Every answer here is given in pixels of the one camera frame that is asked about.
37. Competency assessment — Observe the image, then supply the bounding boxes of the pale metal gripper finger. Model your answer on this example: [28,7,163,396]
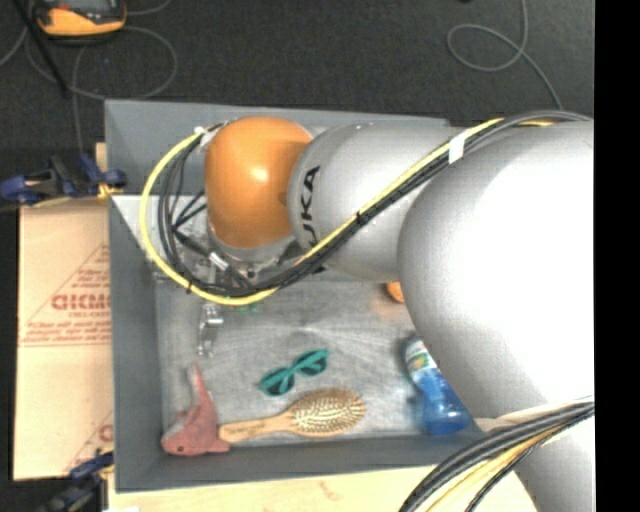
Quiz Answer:
[197,303,225,360]

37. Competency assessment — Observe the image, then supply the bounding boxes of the grey metal bin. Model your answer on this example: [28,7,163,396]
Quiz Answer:
[103,99,497,492]

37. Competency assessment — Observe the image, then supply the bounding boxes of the green sunglasses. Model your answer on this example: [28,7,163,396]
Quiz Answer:
[259,347,331,398]

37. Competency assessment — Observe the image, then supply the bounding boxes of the pink toy fish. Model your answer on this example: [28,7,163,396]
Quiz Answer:
[159,361,232,458]

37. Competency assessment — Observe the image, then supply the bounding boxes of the wooden hairbrush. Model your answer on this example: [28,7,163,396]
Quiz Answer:
[217,388,368,445]

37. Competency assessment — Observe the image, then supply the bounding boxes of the brown cardboard board, red print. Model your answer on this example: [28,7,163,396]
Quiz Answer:
[11,195,117,482]

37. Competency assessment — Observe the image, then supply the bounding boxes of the blue spray bottle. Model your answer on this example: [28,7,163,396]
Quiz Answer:
[401,335,474,437]

